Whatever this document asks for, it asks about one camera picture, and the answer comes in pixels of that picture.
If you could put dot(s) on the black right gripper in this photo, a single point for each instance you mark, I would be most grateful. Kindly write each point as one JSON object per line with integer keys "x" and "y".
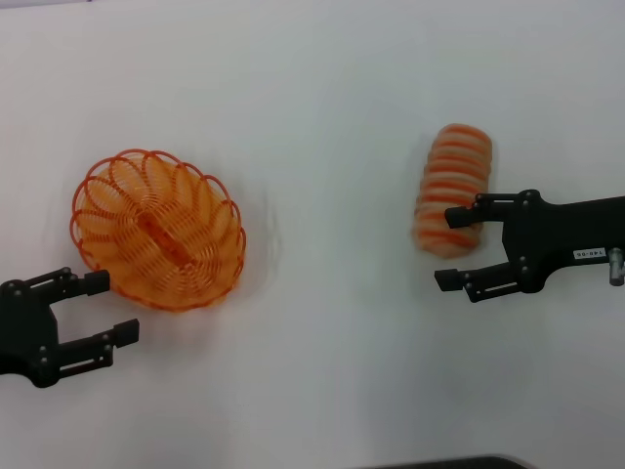
{"x": 552, "y": 234}

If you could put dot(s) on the black curved panel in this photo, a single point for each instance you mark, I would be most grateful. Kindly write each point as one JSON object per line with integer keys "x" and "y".
{"x": 449, "y": 462}

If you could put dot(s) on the silver connector beside gripper label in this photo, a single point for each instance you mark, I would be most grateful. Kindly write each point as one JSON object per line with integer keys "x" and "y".
{"x": 616, "y": 266}

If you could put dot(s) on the orange striped bread loaf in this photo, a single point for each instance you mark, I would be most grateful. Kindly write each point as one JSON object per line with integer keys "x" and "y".
{"x": 454, "y": 166}

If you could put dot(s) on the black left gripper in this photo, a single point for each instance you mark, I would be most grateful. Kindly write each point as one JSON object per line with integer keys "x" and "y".
{"x": 24, "y": 332}

